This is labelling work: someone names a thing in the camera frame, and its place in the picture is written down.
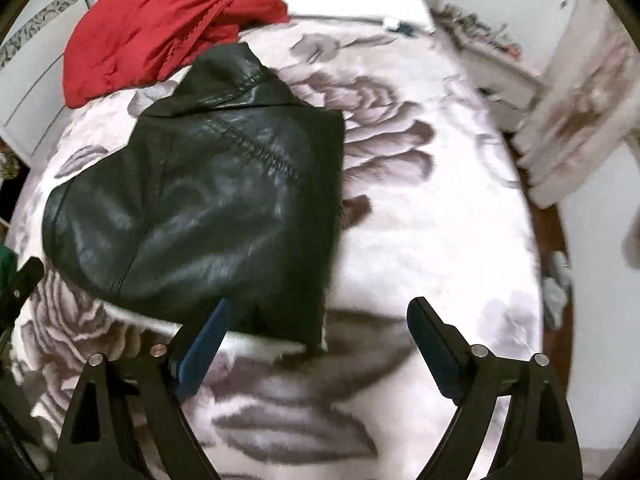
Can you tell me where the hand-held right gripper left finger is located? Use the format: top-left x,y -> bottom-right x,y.
55,299 -> 231,480

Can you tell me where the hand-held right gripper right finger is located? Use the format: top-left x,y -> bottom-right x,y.
406,297 -> 584,480

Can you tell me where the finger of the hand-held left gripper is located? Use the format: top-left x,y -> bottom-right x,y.
0,256 -> 46,326

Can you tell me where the black leather jacket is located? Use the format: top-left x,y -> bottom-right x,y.
41,42 -> 347,353

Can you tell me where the green garment with white stripes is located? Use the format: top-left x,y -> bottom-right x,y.
0,244 -> 20,292

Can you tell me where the bed with floral blanket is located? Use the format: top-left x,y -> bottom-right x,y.
10,15 -> 546,480

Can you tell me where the grey slippers pair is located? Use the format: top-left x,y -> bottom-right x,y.
541,251 -> 574,332

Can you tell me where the white sliding-door wardrobe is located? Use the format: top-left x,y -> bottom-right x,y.
0,0 -> 97,161

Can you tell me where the white nightstand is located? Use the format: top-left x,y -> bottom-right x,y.
440,5 -> 547,133

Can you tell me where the tied pink floral curtain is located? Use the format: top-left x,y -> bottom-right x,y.
514,20 -> 640,208

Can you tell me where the red duvet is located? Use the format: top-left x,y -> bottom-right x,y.
62,0 -> 303,109

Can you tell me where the white pillow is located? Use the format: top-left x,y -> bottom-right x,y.
270,0 -> 437,36

